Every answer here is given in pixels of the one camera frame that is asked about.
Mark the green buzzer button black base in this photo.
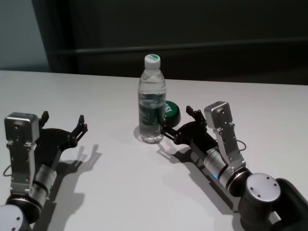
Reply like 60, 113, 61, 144
163, 101, 183, 127

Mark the dark vertical post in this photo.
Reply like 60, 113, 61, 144
54, 0, 80, 74

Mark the grey horizontal rail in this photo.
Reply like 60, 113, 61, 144
56, 46, 308, 55

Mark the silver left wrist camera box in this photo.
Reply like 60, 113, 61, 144
4, 112, 40, 193

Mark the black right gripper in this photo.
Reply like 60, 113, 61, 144
160, 106, 218, 157

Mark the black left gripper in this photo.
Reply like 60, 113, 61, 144
35, 111, 89, 170

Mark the clear water bottle green label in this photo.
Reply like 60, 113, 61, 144
137, 54, 167, 144

